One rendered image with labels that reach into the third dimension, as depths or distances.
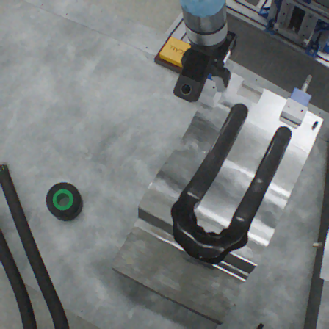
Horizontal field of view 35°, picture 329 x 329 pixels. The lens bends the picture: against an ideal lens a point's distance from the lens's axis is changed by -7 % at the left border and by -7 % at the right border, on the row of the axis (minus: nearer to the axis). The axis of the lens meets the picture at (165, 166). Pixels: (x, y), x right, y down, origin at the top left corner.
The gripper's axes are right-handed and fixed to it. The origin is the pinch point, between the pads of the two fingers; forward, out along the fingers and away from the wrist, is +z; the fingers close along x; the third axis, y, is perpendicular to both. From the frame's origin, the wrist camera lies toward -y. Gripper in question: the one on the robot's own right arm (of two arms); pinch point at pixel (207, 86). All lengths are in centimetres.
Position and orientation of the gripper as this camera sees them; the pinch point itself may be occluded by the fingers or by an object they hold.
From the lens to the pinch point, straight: 114.5
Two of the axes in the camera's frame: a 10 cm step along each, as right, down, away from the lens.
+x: -8.7, -4.2, 2.4
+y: 4.7, -8.6, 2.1
